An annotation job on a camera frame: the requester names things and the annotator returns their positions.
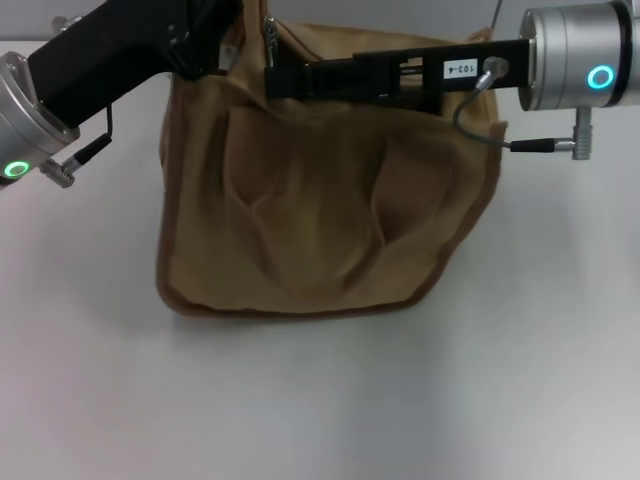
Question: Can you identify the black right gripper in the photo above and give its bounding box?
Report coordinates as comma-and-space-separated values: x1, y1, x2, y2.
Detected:
263, 38, 531, 115

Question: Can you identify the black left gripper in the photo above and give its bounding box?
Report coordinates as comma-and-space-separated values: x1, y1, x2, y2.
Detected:
27, 0, 246, 130

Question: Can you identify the silver zipper pull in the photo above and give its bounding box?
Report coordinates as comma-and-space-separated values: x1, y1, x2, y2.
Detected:
263, 14, 280, 67

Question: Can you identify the khaki fabric food bag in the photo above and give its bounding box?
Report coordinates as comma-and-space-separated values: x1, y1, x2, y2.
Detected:
155, 0, 508, 320

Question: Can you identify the left gripper cable with plugs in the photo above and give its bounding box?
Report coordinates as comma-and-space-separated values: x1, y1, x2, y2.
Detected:
42, 14, 115, 190

